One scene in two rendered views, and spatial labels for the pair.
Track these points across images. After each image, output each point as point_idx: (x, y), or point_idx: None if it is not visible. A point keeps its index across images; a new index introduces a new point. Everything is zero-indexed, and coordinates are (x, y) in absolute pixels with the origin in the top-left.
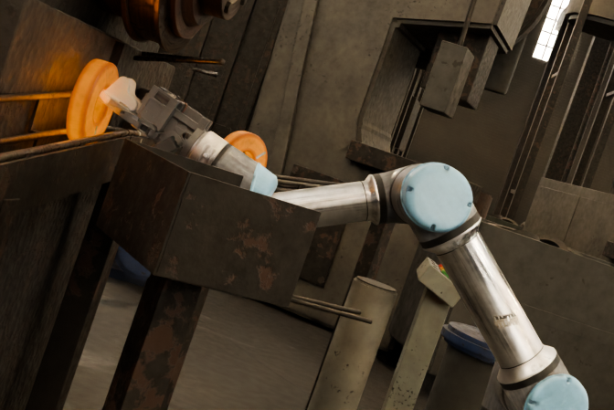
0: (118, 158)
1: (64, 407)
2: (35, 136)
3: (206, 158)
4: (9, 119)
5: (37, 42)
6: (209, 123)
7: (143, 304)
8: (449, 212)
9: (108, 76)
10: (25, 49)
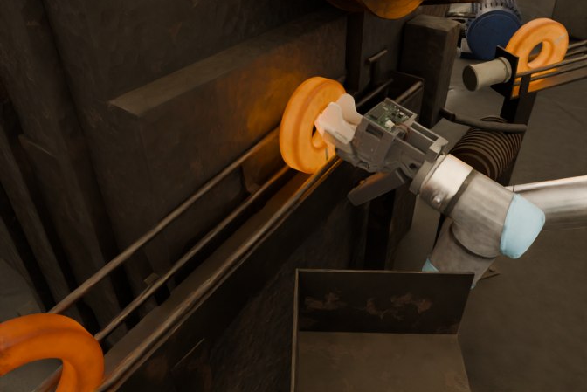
0: None
1: (410, 240)
2: (243, 209)
3: (438, 203)
4: (209, 204)
5: (201, 128)
6: (443, 147)
7: None
8: None
9: (319, 101)
10: (183, 150)
